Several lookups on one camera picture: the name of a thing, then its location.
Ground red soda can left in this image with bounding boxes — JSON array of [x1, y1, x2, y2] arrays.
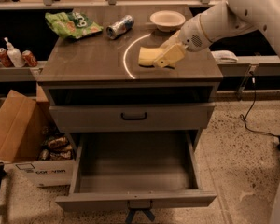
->
[[0, 48, 13, 67]]

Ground cardboard box with snacks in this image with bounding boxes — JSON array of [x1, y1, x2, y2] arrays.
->
[[0, 90, 74, 187]]

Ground red soda can right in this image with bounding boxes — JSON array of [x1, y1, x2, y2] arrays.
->
[[22, 50, 38, 67]]

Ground black cable on floor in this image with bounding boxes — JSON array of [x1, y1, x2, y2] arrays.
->
[[238, 75, 280, 139]]

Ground silver blue soda can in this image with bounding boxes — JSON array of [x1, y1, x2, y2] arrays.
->
[[106, 15, 134, 39]]

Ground grey drawer cabinet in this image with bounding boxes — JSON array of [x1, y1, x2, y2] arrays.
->
[[38, 6, 222, 142]]

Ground closed drawer with black handle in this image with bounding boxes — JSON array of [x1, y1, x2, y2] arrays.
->
[[49, 103, 215, 133]]

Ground white pump bottle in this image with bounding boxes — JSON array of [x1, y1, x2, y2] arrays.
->
[[4, 37, 25, 68]]

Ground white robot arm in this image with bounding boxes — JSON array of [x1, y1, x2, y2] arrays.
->
[[170, 0, 280, 224]]

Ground folded white cloth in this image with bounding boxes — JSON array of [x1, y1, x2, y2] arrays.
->
[[212, 50, 238, 63]]

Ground red soda can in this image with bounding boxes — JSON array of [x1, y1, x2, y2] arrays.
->
[[0, 48, 13, 67], [22, 50, 38, 67]]

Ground yellow sponge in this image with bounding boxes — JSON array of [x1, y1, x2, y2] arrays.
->
[[138, 47, 175, 68]]

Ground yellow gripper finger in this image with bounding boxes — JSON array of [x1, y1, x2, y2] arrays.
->
[[153, 44, 186, 68]]

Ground white paper bowl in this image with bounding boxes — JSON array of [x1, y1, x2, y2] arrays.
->
[[150, 10, 186, 32]]

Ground green chip bag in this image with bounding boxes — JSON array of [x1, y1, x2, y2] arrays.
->
[[45, 12, 104, 40]]

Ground open grey drawer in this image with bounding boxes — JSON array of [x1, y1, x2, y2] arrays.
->
[[56, 131, 216, 212]]

